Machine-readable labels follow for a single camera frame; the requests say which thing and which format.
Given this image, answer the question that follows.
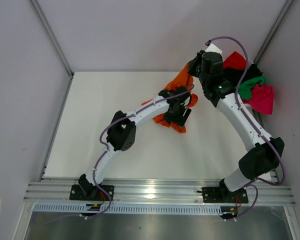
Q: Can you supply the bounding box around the white plastic laundry basket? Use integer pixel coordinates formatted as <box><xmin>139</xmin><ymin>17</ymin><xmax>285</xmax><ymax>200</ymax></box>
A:
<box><xmin>243</xmin><ymin>56</ymin><xmax>256</xmax><ymax>111</ymax></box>

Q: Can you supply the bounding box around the orange t shirt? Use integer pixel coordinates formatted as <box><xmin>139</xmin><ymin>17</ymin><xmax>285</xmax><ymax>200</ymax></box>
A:
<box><xmin>153</xmin><ymin>64</ymin><xmax>198</xmax><ymax>134</ymax></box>

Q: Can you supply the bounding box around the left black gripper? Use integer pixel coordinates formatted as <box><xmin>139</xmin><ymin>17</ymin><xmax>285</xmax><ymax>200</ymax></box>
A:
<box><xmin>162</xmin><ymin>104</ymin><xmax>191</xmax><ymax>130</ymax></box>

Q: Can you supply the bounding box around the slotted grey cable duct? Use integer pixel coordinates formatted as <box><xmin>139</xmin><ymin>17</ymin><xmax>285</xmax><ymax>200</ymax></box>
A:
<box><xmin>33</xmin><ymin>203</ymin><xmax>223</xmax><ymax>216</ymax></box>

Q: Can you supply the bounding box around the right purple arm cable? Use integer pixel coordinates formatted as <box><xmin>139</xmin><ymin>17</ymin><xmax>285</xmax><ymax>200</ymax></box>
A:
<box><xmin>206</xmin><ymin>36</ymin><xmax>287</xmax><ymax>222</ymax></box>

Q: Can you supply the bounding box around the green t shirt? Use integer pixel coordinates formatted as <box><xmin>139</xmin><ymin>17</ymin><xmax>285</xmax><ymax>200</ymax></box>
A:
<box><xmin>238</xmin><ymin>76</ymin><xmax>266</xmax><ymax>100</ymax></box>

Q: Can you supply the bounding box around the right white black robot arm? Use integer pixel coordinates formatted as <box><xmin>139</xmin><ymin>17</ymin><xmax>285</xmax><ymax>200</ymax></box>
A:
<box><xmin>188</xmin><ymin>50</ymin><xmax>285</xmax><ymax>202</ymax></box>

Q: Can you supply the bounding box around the red t shirt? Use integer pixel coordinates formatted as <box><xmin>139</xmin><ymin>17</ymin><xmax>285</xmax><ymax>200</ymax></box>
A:
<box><xmin>223</xmin><ymin>51</ymin><xmax>247</xmax><ymax>71</ymax></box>

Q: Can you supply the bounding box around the magenta t shirt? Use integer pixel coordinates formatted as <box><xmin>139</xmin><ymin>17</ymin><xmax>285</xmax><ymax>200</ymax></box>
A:
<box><xmin>243</xmin><ymin>83</ymin><xmax>275</xmax><ymax>115</ymax></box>

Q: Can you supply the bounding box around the aluminium mounting rail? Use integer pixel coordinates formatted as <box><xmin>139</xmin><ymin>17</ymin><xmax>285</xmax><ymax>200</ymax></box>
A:
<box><xmin>23</xmin><ymin>178</ymin><xmax>296</xmax><ymax>207</ymax></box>

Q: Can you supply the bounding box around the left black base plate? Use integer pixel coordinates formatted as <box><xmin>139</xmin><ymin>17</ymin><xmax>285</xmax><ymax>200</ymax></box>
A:
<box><xmin>69</xmin><ymin>184</ymin><xmax>115</xmax><ymax>202</ymax></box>

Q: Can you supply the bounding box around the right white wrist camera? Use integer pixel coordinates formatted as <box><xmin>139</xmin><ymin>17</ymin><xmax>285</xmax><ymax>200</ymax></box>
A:
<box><xmin>205</xmin><ymin>43</ymin><xmax>223</xmax><ymax>55</ymax></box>

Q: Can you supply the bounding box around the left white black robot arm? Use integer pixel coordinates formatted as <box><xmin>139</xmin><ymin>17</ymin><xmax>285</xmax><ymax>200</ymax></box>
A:
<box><xmin>70</xmin><ymin>84</ymin><xmax>194</xmax><ymax>201</ymax></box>

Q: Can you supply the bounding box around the black t shirt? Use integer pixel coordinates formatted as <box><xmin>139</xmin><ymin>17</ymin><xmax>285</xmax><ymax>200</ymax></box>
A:
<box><xmin>223</xmin><ymin>64</ymin><xmax>263</xmax><ymax>87</ymax></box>

